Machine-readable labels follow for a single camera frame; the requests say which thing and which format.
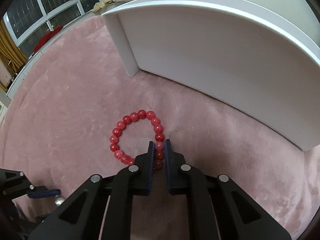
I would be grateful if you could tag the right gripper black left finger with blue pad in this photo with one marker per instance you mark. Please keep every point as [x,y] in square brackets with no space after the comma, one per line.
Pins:
[101,208]

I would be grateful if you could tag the large bay window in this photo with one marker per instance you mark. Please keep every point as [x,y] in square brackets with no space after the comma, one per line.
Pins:
[27,21]

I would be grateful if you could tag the pearl bead jewelry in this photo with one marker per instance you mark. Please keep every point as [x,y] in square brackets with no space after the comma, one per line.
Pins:
[59,200]

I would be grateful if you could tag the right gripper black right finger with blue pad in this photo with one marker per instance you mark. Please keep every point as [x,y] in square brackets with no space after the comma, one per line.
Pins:
[218,208]

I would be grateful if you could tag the pink fluffy blanket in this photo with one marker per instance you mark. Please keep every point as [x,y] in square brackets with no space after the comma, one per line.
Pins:
[58,125]

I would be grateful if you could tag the white storage box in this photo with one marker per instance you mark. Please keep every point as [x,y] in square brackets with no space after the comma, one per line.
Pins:
[233,50]

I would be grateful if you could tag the mustard curtain left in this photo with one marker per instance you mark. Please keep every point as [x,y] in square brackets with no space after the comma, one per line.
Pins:
[12,58]

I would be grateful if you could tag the red cushion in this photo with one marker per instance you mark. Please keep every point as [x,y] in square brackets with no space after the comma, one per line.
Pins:
[46,38]

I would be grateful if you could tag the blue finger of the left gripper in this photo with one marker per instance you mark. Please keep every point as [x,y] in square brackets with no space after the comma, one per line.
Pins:
[39,193]

